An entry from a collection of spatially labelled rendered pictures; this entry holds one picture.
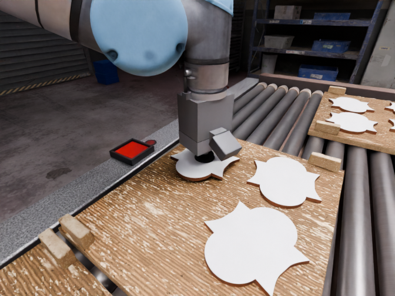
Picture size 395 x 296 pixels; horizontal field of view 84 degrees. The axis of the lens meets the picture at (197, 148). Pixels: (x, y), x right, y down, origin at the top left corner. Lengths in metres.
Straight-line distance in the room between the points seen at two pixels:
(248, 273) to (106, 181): 0.33
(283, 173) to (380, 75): 4.18
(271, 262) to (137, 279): 0.17
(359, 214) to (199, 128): 0.31
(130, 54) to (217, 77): 0.20
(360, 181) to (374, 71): 4.06
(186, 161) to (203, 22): 0.25
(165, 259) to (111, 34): 0.27
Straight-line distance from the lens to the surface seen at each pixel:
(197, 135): 0.39
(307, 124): 0.77
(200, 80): 0.36
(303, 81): 1.15
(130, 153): 0.55
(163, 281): 0.32
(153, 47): 0.19
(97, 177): 0.52
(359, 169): 0.61
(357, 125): 0.76
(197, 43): 0.36
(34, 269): 0.38
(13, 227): 0.49
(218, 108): 0.40
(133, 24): 0.19
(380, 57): 4.55
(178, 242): 0.34
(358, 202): 0.51
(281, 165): 0.49
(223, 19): 0.36
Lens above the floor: 1.22
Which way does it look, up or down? 32 degrees down
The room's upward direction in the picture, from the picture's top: straight up
